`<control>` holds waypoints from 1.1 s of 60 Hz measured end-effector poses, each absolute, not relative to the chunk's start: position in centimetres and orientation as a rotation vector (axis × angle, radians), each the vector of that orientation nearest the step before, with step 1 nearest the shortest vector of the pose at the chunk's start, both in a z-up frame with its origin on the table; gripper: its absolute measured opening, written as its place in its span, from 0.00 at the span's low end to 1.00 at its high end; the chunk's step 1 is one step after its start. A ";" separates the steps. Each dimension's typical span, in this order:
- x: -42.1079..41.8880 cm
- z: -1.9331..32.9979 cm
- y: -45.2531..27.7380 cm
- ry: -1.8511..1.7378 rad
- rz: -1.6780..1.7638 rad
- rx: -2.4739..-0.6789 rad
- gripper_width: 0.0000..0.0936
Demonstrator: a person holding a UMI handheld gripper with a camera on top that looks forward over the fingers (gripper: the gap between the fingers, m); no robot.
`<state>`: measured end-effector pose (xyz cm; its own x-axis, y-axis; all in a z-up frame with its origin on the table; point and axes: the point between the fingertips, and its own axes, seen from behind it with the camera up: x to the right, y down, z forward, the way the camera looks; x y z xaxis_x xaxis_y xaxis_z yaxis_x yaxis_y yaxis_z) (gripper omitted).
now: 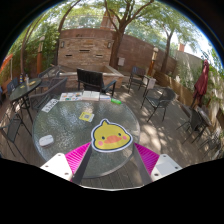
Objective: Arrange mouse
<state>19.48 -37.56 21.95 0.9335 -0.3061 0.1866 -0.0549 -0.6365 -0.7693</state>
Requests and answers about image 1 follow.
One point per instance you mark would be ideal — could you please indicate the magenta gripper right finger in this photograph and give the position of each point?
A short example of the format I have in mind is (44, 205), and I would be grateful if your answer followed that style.
(157, 165)

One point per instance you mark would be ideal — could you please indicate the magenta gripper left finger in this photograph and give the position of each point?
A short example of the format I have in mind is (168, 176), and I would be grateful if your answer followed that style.
(70, 166)

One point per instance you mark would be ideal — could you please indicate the round glass patio table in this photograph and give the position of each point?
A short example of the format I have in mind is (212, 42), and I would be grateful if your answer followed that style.
(69, 132)

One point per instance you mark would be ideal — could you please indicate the yellow square card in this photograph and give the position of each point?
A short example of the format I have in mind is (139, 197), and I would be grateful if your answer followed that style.
(86, 116)

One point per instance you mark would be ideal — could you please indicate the white patterned card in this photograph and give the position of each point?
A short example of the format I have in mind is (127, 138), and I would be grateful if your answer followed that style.
(49, 105)

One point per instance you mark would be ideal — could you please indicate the dark chair far right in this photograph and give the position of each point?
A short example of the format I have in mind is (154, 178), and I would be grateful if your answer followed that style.
(197, 122)

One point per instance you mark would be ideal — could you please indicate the black mesh chair right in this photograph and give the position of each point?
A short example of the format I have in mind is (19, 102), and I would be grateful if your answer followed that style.
(167, 95)

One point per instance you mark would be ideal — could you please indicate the metal chair front left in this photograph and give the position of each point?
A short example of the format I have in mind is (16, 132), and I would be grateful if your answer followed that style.
(9, 128)

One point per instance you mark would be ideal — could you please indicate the colourful printed sheet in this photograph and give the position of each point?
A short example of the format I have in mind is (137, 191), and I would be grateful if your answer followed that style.
(72, 96)

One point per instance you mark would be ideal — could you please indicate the white open book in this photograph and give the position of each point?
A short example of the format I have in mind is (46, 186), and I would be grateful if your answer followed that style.
(91, 95)

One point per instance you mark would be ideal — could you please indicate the green marker pen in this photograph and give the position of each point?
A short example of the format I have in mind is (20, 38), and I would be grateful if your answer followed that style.
(115, 101)

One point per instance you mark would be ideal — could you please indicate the dark metal chair left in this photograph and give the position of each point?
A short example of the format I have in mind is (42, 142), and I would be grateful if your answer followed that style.
(56, 87)

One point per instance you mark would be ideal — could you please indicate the black slatted chair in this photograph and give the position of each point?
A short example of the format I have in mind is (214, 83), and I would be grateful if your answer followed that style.
(93, 81)

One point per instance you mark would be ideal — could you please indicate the small round side table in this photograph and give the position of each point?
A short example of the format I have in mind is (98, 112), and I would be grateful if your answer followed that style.
(22, 92)

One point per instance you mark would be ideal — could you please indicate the black chair far back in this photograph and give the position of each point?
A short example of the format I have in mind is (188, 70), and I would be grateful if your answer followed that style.
(137, 76)

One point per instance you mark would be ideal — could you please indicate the folded red patio umbrella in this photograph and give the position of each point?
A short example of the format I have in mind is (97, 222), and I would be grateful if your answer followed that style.
(200, 87)

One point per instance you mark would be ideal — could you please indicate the stone brick fireplace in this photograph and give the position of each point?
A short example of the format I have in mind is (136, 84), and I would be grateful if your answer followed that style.
(89, 49)

